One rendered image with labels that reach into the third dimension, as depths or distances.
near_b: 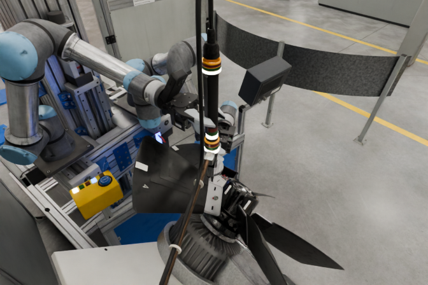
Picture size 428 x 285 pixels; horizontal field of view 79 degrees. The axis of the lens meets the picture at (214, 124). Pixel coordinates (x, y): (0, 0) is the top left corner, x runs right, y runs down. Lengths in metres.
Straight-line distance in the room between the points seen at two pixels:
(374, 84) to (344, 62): 0.37
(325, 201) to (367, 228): 0.34
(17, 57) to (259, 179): 2.02
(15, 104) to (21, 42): 0.23
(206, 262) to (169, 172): 0.28
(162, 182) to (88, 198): 0.48
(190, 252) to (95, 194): 0.46
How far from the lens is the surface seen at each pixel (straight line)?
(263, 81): 1.34
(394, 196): 2.76
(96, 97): 1.46
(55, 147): 1.32
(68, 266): 0.67
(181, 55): 1.07
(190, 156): 0.98
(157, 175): 0.68
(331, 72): 2.56
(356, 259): 2.29
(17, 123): 1.08
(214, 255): 0.81
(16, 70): 0.90
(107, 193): 1.11
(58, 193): 2.38
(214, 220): 0.80
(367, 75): 2.64
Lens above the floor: 1.91
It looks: 41 degrees down
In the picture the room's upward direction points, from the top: straight up
